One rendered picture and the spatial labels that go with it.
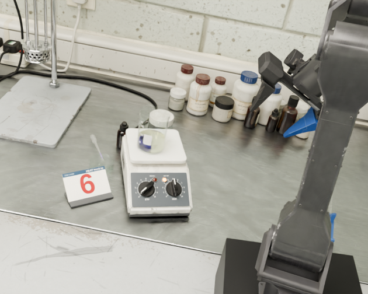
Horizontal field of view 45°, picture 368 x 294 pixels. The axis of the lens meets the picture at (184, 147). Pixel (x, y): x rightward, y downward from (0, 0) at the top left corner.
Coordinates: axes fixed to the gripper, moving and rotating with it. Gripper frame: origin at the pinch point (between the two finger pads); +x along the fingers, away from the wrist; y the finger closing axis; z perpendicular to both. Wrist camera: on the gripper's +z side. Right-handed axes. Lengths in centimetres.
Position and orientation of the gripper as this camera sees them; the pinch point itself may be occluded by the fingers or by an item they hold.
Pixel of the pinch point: (280, 111)
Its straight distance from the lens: 83.2
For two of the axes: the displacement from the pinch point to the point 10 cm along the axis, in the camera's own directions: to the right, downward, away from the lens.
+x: -5.9, 6.2, 5.2
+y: -7.9, -5.5, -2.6
